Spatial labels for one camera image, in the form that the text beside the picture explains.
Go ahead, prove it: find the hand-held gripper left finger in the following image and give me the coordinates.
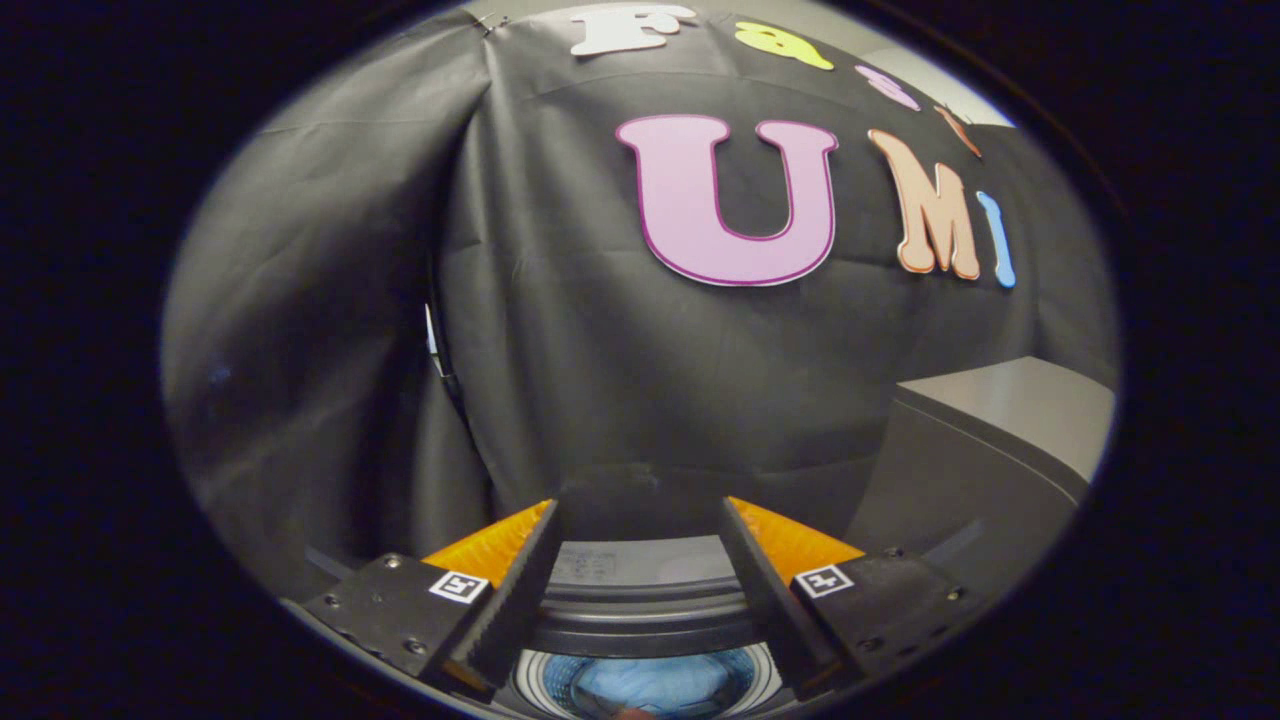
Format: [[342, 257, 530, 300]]
[[300, 498, 561, 701]]

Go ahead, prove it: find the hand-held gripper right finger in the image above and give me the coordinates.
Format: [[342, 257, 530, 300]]
[[718, 495, 986, 696]]

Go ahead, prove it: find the light blue shirt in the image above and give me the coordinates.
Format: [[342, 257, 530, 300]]
[[570, 655, 761, 719]]

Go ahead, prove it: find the dark washing machine lid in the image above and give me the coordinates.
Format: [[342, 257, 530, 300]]
[[530, 462, 776, 659]]

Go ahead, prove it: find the cream cabinet with grey top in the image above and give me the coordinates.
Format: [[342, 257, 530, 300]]
[[845, 355, 1116, 601]]

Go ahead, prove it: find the black backdrop cloth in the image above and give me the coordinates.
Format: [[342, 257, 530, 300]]
[[160, 0, 1119, 601]]

